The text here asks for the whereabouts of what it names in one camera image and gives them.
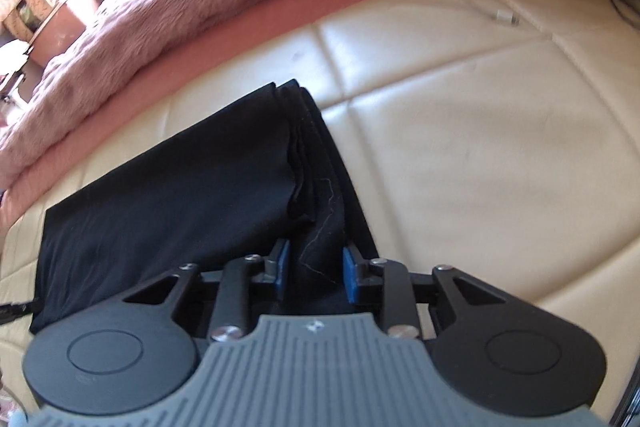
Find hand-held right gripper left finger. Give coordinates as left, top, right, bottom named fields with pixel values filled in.
left=120, top=239, right=292, bottom=342

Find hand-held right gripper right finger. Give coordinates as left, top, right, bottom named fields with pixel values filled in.
left=342, top=242, right=521, bottom=341

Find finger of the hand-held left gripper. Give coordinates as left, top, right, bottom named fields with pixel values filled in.
left=0, top=300, right=40, bottom=324

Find black pants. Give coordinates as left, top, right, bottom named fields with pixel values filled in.
left=29, top=79, right=381, bottom=335

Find cream leather mattress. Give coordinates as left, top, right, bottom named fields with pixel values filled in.
left=0, top=0, right=640, bottom=410

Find salmon bed sheet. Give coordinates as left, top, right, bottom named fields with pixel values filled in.
left=0, top=0, right=467, bottom=228

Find brown storage bin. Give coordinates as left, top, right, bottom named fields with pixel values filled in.
left=29, top=0, right=99, bottom=68

